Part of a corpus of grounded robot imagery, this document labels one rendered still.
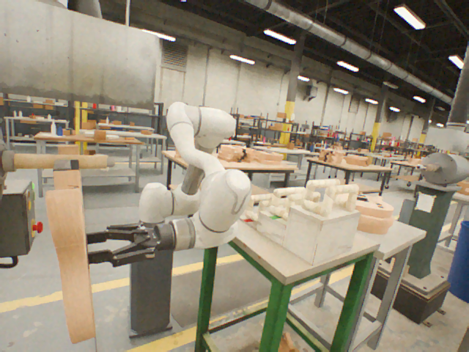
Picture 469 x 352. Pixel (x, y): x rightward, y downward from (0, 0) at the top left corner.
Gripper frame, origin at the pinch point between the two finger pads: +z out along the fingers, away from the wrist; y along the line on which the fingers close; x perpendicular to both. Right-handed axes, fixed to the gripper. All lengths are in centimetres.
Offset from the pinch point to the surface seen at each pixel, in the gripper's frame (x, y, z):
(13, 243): -12.0, 22.3, 19.5
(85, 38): 45.3, -3.2, 0.3
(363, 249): -10, -17, -100
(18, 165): 18.9, 6.7, 12.7
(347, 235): -2, -14, -87
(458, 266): -74, -29, -309
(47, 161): 19.7, 6.7, 7.6
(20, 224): -6.0, 23.3, 17.4
